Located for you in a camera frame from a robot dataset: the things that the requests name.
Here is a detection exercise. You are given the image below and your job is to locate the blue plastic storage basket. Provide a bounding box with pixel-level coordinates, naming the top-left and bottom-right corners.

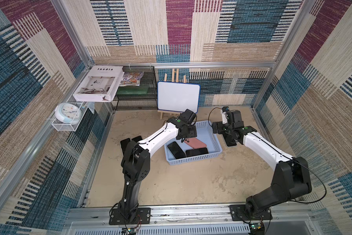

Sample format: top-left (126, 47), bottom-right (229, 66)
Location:
top-left (164, 120), bottom-right (222, 165)

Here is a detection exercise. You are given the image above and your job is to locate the dark reddish phone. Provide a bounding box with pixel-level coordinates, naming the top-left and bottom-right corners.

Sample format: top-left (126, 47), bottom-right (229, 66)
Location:
top-left (224, 136), bottom-right (237, 147)

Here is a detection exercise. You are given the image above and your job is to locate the black phone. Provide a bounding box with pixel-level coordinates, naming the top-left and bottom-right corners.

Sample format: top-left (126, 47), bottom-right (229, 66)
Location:
top-left (132, 136), bottom-right (143, 142)
top-left (167, 142), bottom-right (186, 160)
top-left (185, 147), bottom-right (208, 157)
top-left (120, 138), bottom-right (131, 156)

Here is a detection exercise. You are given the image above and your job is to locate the black phone top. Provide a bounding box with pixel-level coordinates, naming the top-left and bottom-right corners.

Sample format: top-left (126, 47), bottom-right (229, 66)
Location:
top-left (120, 138), bottom-right (131, 156)

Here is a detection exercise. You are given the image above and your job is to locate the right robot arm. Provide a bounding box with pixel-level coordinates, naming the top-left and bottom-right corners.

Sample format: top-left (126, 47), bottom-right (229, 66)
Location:
top-left (211, 106), bottom-right (312, 223)

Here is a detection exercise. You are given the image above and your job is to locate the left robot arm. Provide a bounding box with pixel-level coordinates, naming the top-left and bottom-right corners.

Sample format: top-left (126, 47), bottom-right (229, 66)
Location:
top-left (117, 109), bottom-right (197, 223)

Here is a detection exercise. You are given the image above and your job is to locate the pink phone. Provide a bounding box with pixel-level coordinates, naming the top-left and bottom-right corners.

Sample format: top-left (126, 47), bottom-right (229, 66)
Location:
top-left (184, 138), bottom-right (207, 149)

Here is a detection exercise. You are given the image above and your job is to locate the white book box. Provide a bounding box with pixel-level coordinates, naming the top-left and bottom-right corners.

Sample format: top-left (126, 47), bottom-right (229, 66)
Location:
top-left (73, 65), bottom-right (124, 102)

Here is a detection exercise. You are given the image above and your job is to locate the wooden easel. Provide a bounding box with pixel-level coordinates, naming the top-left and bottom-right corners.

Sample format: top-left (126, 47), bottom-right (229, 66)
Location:
top-left (157, 69), bottom-right (187, 119)

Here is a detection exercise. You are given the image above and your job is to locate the colourful snack packet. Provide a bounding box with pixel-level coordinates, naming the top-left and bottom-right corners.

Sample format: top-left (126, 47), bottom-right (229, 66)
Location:
top-left (119, 72), bottom-right (144, 87)

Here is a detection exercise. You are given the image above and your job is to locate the white round clock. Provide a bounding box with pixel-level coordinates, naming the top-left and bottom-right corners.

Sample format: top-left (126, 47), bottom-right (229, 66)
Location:
top-left (54, 103), bottom-right (82, 125)

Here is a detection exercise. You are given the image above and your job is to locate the clear acrylic shelf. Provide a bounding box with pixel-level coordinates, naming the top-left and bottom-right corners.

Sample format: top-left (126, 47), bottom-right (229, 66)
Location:
top-left (47, 101), bottom-right (95, 132)

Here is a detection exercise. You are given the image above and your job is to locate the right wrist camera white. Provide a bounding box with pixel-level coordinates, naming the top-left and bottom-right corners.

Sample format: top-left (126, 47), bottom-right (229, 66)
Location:
top-left (221, 106), bottom-right (229, 124)

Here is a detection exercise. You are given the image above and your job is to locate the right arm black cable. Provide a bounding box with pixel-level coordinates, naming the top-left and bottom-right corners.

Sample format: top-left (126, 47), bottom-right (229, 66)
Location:
top-left (207, 107), bottom-right (328, 205)

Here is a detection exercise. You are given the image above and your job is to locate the white whiteboard blue frame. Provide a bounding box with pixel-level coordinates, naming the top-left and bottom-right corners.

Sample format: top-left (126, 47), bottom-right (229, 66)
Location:
top-left (157, 81), bottom-right (200, 113)

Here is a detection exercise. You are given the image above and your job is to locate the black wire rack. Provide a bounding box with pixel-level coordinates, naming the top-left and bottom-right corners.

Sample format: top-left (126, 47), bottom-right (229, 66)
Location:
top-left (112, 66), bottom-right (157, 111)

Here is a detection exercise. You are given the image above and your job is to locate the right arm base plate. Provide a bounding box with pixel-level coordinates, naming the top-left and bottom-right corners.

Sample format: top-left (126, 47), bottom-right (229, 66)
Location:
top-left (229, 204), bottom-right (273, 223)

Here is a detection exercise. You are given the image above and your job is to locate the aluminium front rail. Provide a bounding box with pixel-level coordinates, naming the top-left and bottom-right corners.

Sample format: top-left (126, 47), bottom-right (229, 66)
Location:
top-left (61, 202), bottom-right (322, 235)

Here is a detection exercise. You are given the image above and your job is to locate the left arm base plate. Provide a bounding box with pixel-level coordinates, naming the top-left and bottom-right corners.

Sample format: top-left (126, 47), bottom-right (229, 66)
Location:
top-left (108, 208), bottom-right (151, 225)

